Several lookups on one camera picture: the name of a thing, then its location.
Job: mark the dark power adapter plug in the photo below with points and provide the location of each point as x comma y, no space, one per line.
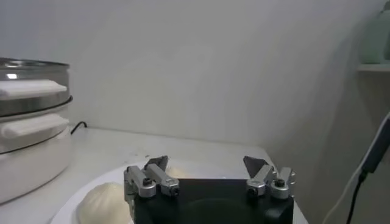
377,152

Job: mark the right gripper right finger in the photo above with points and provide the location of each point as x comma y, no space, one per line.
280,184

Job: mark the steel perforated steamer basket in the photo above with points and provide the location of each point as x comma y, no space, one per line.
30,71

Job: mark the white electric cooker pot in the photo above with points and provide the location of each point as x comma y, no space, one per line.
30,170

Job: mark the large white plate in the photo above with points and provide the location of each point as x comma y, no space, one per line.
213,172

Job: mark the white steamed baozi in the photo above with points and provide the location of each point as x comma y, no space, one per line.
178,173
103,204

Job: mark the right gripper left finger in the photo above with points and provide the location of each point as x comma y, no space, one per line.
146,182

